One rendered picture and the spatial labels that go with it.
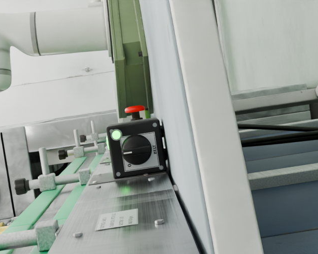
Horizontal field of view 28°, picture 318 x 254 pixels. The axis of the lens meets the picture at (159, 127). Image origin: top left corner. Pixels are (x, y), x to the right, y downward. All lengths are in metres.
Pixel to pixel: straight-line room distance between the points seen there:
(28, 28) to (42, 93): 3.98
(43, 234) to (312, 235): 0.25
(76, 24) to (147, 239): 0.87
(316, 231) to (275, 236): 0.03
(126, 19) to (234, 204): 0.83
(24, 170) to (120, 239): 2.04
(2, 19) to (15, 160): 1.27
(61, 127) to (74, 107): 2.76
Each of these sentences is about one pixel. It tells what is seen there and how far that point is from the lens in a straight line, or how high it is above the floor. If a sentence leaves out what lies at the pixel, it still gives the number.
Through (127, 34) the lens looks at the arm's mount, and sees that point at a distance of 1.22.
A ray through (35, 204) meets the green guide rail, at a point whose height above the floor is 0.96.
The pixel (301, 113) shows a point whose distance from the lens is 2.61.
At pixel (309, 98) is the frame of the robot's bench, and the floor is 0.23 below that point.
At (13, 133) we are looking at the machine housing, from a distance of 2.57.
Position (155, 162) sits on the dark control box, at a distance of 0.94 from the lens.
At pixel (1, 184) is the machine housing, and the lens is 2.60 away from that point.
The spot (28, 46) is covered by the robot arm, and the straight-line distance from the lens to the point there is 1.36.
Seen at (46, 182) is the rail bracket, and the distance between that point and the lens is 1.09.
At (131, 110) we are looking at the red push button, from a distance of 1.23.
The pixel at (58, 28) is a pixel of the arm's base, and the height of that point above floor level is 0.92.
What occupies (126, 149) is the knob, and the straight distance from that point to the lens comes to 0.90.
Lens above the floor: 0.78
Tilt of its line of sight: 2 degrees down
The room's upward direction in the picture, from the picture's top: 99 degrees counter-clockwise
